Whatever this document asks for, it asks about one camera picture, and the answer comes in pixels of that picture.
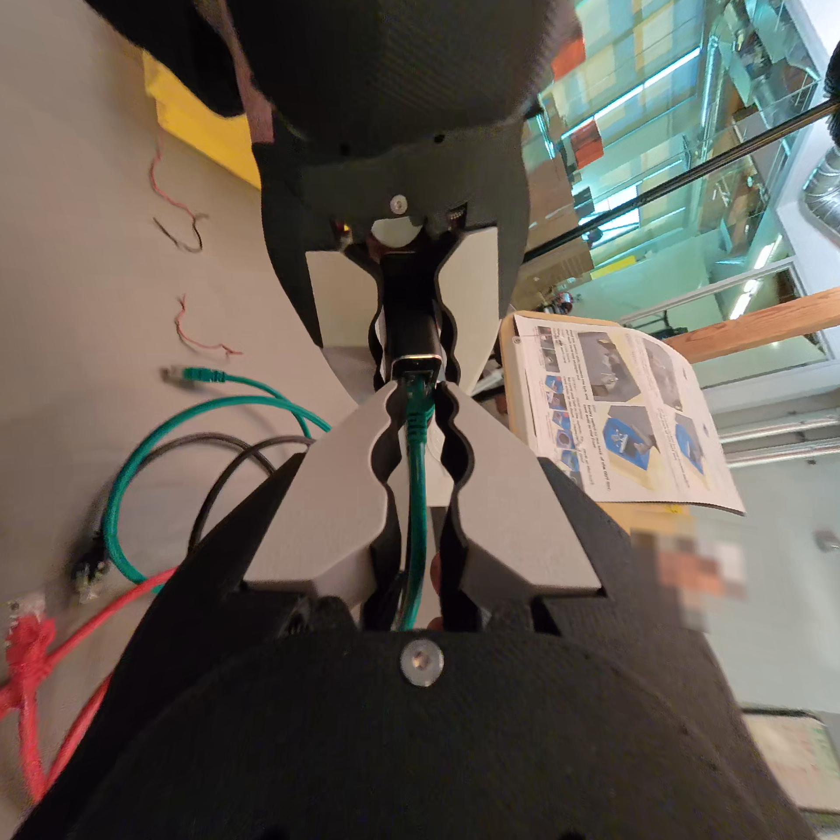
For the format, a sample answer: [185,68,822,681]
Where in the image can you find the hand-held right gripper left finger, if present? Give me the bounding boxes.
[243,381,404,632]

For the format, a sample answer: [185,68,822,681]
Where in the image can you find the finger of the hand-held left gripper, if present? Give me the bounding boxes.
[305,249,388,391]
[435,225,509,389]

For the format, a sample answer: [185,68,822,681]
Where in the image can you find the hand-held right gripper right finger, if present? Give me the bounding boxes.
[436,382,603,632]

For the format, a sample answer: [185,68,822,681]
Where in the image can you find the black ethernet splitter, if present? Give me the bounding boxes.
[379,252,447,385]

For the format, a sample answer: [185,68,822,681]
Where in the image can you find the green ethernet cable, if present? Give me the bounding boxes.
[104,366,437,631]

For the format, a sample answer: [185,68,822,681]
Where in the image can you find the black ethernet cable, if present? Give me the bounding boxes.
[71,433,316,601]

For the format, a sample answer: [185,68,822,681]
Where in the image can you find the person's left forearm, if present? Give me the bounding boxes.
[85,0,263,120]

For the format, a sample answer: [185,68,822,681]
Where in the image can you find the instruction sheet on wooden stand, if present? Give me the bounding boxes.
[497,312,697,532]

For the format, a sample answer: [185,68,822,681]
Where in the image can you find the cardboard box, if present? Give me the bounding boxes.
[525,151,595,280]

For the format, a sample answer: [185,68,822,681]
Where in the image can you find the printed instruction sheet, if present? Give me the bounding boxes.
[512,314,747,516]

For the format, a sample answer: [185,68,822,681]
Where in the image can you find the orange box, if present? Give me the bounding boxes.
[570,120,605,166]
[551,36,586,81]

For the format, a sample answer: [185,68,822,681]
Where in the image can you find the yellow plastic bin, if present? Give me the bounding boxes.
[141,52,263,191]

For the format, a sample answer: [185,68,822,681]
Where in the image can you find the black pole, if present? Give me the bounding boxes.
[525,49,840,263]

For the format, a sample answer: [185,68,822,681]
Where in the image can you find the silver metal pipes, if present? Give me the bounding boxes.
[718,412,840,468]

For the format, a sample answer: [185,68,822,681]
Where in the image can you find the wooden beam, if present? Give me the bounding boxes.
[663,287,840,365]

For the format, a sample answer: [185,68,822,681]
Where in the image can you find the white handwritten label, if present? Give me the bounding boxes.
[745,714,840,809]

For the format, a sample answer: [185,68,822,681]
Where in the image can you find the thin black wire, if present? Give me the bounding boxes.
[153,213,209,255]

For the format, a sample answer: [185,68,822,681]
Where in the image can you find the thin red wire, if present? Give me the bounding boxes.
[148,138,199,219]
[175,295,244,358]

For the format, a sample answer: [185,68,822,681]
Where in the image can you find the red ethernet cable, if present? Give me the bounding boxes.
[0,567,181,805]

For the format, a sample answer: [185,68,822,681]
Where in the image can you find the silver ventilation duct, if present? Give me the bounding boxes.
[804,147,840,237]

